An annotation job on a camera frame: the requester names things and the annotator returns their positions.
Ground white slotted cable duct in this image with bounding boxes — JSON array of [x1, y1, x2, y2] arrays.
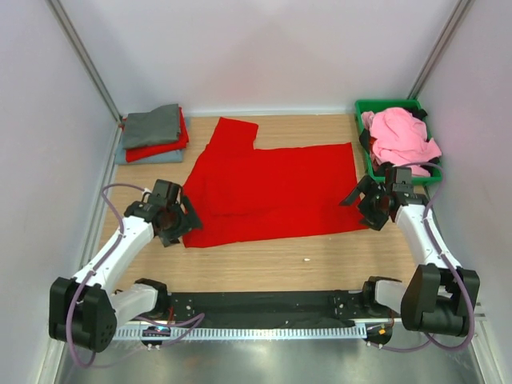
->
[[113, 324, 367, 342]]

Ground left aluminium frame post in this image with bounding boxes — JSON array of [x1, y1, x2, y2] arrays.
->
[[46, 0, 123, 125]]

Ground right aluminium frame post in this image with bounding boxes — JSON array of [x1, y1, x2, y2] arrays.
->
[[407, 0, 475, 99]]

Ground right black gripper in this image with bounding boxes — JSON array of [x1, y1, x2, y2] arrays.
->
[[339, 175, 390, 231]]

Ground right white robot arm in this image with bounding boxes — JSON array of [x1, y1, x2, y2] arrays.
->
[[340, 166, 480, 338]]

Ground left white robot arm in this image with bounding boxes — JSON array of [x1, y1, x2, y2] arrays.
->
[[48, 179, 202, 353]]

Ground folded grey t shirt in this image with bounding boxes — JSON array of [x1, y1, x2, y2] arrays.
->
[[122, 104, 181, 150]]

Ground pink t shirt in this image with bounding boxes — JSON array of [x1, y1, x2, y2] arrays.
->
[[361, 106, 443, 178]]

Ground folded blue-grey t shirt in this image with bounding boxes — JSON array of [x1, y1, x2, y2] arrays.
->
[[114, 147, 184, 165]]

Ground folded red t shirt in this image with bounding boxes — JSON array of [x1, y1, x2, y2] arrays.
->
[[124, 107, 189, 162]]

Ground aluminium front rail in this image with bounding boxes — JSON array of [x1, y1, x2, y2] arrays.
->
[[47, 303, 487, 325]]

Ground aluminium frame post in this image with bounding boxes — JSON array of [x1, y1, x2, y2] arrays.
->
[[407, 0, 475, 99], [46, 0, 123, 125]]

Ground green plastic bin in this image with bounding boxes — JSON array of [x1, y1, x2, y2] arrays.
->
[[355, 99, 442, 186]]

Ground red t shirt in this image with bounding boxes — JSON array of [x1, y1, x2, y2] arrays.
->
[[124, 107, 189, 162], [183, 118, 364, 248]]

